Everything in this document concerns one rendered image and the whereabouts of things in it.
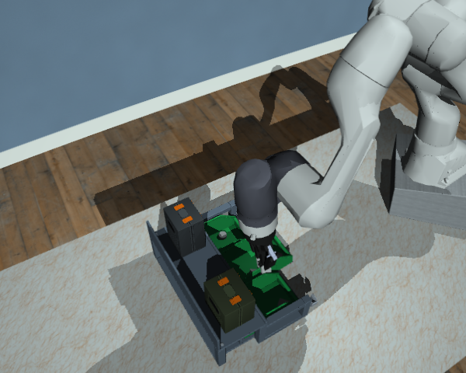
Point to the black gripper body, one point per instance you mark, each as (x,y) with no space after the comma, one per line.
(265,241)

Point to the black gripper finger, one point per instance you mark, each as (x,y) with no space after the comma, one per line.
(254,249)
(266,258)

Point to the green bin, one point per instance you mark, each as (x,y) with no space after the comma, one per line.
(224,223)
(241,257)
(267,289)

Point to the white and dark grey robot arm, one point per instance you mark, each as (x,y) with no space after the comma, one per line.
(357,83)

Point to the grey metal shelf rack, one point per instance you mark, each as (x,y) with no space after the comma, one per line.
(187,275)

